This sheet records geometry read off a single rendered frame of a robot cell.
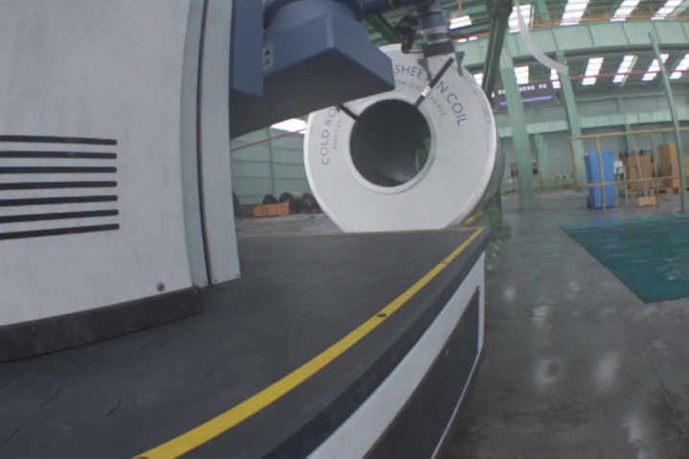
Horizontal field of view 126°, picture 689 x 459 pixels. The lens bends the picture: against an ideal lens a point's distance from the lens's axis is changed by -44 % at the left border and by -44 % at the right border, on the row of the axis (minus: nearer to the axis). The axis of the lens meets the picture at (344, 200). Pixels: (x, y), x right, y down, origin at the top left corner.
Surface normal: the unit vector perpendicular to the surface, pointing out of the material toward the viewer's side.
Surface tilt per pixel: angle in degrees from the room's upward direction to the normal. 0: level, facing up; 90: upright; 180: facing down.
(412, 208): 90
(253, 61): 90
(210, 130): 90
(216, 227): 90
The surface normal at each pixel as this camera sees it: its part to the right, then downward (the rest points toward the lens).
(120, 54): 0.84, -0.08
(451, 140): -0.52, 0.04
